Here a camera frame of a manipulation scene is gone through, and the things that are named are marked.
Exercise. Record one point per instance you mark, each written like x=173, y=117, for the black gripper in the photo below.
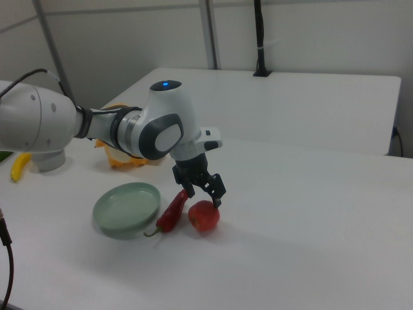
x=190, y=168

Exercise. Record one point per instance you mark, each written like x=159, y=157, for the red apple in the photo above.
x=205, y=216

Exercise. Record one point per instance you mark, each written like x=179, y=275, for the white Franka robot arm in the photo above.
x=167, y=109

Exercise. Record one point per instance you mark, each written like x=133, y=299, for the red chili pepper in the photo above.
x=172, y=213

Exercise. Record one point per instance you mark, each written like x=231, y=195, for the green plate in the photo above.
x=126, y=210

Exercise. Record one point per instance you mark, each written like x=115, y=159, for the orange dinosaur plush toy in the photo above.
x=119, y=163

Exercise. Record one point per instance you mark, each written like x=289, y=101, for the white side table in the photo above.
x=274, y=106

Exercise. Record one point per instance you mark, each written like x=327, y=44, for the small metal bowl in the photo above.
x=48, y=161

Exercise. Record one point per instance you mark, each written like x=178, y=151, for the black pole with flat base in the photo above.
x=260, y=38

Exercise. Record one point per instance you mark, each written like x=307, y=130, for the yellow banana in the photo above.
x=19, y=168

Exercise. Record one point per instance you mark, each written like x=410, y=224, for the green flat item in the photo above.
x=4, y=156

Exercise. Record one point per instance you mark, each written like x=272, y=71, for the grey partition post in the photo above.
x=53, y=48
x=211, y=35

